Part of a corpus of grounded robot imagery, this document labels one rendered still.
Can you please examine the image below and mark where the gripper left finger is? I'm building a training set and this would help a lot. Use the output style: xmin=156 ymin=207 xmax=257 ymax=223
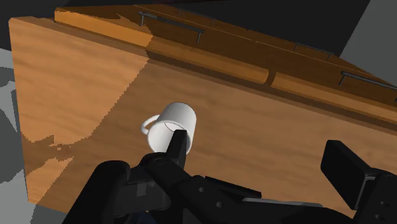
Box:
xmin=62 ymin=129 xmax=262 ymax=224

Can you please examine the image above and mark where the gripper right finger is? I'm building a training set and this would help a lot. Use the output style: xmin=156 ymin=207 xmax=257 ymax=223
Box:
xmin=320 ymin=139 xmax=397 ymax=224

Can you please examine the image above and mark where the white mug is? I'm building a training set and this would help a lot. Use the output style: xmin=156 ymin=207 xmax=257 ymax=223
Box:
xmin=141 ymin=101 xmax=197 ymax=154

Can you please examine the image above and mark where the wooden chest of drawers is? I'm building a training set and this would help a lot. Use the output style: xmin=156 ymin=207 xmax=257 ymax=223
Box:
xmin=8 ymin=3 xmax=397 ymax=220

